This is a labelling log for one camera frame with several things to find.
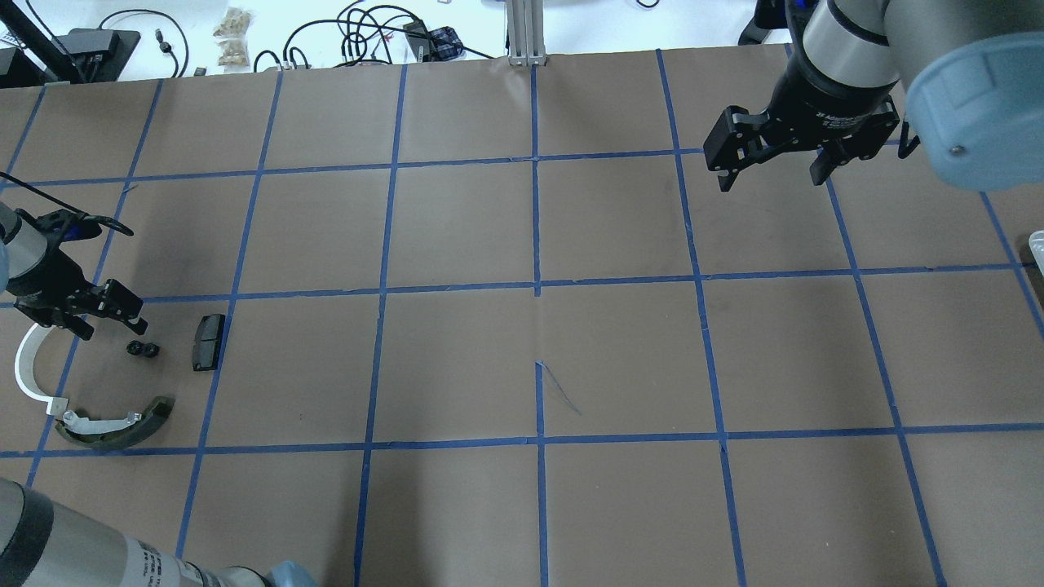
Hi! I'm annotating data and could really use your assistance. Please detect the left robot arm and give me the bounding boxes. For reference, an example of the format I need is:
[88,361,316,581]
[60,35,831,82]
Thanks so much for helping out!
[2,205,148,341]

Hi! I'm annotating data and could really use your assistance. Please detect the curved brake shoe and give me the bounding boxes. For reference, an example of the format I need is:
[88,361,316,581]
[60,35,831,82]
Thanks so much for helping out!
[55,396,175,452]

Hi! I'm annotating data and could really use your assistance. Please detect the black brake pad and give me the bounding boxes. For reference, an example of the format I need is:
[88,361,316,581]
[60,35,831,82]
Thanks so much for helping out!
[192,315,226,372]

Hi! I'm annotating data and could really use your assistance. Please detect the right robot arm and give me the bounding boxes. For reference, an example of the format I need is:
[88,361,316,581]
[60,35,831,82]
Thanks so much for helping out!
[702,1,1043,191]

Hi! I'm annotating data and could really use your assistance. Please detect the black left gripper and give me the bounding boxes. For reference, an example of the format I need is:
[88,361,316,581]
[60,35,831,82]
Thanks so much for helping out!
[8,245,148,341]

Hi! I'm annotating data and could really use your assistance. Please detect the white curved plastic bracket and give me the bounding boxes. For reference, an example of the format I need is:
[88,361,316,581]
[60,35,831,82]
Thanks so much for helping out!
[15,323,71,415]

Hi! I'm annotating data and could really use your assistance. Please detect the black power adapter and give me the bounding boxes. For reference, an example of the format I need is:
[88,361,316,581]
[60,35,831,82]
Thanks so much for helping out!
[737,7,778,46]

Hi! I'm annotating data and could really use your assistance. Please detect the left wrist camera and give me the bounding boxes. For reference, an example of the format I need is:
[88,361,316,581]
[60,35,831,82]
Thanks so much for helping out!
[15,209,135,244]

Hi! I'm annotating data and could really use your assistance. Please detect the aluminium frame post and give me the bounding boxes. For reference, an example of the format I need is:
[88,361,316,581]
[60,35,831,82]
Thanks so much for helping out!
[504,0,547,67]

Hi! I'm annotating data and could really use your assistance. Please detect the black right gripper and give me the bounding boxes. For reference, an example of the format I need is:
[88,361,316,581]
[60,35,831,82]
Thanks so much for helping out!
[702,64,900,192]

